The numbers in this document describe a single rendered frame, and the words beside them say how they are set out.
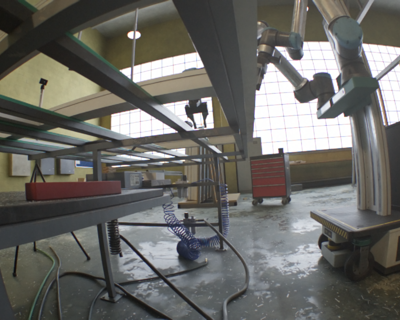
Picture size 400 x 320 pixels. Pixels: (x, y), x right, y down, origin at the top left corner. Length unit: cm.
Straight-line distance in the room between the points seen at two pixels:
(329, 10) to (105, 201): 127
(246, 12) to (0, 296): 57
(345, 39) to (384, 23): 1253
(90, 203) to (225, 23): 46
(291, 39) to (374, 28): 1178
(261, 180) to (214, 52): 399
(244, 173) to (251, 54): 742
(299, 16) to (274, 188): 335
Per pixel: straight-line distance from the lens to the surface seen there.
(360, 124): 162
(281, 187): 420
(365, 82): 123
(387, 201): 141
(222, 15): 31
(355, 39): 114
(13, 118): 92
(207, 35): 34
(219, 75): 46
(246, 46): 45
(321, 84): 169
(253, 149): 788
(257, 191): 433
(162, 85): 67
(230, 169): 794
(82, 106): 83
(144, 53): 1111
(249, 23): 39
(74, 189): 58
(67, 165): 867
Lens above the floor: 62
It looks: 5 degrees up
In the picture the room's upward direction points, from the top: 4 degrees counter-clockwise
